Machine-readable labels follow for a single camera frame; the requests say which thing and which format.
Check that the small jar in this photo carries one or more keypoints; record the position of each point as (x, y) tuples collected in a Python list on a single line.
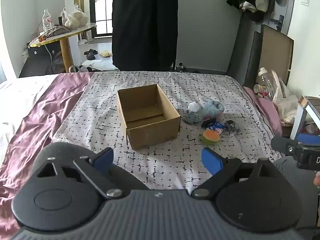
[(258, 88)]

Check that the plastic bag of buns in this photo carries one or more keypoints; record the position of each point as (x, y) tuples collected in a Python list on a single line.
[(75, 18)]

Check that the pink satin blanket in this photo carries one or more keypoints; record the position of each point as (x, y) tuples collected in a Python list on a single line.
[(37, 120)]

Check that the clear water bottle red label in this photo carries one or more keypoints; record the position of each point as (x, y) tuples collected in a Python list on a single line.
[(46, 21)]

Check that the dark grey panel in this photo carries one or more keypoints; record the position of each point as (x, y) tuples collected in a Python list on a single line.
[(246, 55)]

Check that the pink pillow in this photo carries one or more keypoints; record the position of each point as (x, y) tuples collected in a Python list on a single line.
[(267, 112)]

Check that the person's right leg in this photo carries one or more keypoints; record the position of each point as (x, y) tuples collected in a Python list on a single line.
[(287, 172)]

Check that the patterned white bed cover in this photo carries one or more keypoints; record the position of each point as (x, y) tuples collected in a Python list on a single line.
[(100, 110)]

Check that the brown cardboard sheet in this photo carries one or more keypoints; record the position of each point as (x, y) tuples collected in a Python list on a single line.
[(276, 52)]

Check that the person's right hand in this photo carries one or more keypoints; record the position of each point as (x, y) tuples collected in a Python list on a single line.
[(317, 180)]

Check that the black framed glass door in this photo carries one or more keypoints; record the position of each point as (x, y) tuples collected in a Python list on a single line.
[(102, 7)]

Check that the black crumpled item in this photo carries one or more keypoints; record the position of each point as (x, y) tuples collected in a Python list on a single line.
[(232, 126)]

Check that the white cloth on floor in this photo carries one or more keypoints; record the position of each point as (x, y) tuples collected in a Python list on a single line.
[(97, 65)]

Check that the round gold-rimmed table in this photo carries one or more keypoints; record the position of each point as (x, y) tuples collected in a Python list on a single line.
[(66, 53)]

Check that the beige slippers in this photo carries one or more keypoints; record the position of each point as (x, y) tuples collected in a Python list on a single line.
[(105, 53)]

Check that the blue snack packet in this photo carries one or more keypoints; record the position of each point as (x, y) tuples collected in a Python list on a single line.
[(216, 127)]

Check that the black slippers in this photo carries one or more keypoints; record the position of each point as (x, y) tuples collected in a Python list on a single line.
[(90, 53)]

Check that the white light switch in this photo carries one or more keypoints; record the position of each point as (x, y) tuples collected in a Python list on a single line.
[(305, 1)]

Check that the cardboard box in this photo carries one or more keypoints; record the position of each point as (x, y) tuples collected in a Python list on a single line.
[(152, 132)]

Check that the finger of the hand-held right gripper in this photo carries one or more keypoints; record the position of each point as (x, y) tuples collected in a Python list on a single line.
[(308, 138), (283, 143)]

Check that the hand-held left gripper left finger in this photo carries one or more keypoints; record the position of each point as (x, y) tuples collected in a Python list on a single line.
[(104, 158)]

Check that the white framed mirror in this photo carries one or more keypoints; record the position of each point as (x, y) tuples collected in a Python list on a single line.
[(301, 115)]

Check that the grey plush toy pink ear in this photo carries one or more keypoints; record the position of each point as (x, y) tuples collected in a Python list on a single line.
[(210, 108)]

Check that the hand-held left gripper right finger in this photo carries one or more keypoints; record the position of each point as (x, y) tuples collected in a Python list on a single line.
[(211, 162)]

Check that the white bedding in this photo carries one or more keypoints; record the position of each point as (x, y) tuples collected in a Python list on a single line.
[(20, 97)]

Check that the small orange box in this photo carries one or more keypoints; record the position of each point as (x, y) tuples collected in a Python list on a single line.
[(42, 38)]

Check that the white-capped plastic bottle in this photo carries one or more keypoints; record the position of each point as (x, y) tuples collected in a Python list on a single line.
[(285, 102)]

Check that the orange and green plush toy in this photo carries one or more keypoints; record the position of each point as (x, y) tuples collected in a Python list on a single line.
[(211, 137)]

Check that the clear plastic bottle white cap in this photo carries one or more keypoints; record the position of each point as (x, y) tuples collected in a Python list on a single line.
[(266, 80)]

